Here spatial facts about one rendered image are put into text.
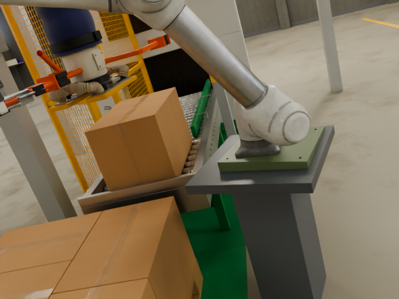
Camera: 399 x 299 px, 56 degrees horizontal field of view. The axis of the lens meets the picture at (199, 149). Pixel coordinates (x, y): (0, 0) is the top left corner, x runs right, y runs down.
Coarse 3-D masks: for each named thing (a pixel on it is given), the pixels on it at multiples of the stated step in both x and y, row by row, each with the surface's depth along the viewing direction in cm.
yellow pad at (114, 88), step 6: (126, 78) 175; (132, 78) 177; (102, 84) 160; (114, 84) 168; (120, 84) 166; (126, 84) 171; (108, 90) 158; (114, 90) 159; (90, 96) 157; (96, 96) 154; (102, 96) 153; (108, 96) 154; (90, 102) 155
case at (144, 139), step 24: (144, 96) 241; (168, 96) 220; (120, 120) 196; (144, 120) 189; (168, 120) 208; (96, 144) 197; (120, 144) 195; (144, 144) 194; (168, 144) 198; (120, 168) 201; (144, 168) 199; (168, 168) 198
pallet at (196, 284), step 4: (196, 260) 202; (196, 264) 201; (196, 268) 199; (196, 272) 197; (200, 272) 205; (192, 276) 190; (196, 276) 195; (200, 276) 203; (192, 280) 188; (196, 280) 194; (200, 280) 202; (192, 284) 186; (196, 284) 192; (200, 284) 200; (192, 288) 184; (196, 288) 193; (200, 288) 198; (192, 292) 194; (196, 292) 194; (200, 292) 196; (192, 296) 194; (196, 296) 194; (200, 296) 194
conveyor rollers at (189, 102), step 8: (184, 96) 403; (192, 96) 392; (200, 96) 382; (208, 96) 372; (184, 104) 368; (192, 104) 358; (208, 104) 339; (184, 112) 343; (192, 112) 333; (200, 128) 281; (192, 136) 266; (200, 136) 264; (192, 144) 256; (192, 152) 239; (192, 160) 231; (184, 168) 216; (192, 168) 214
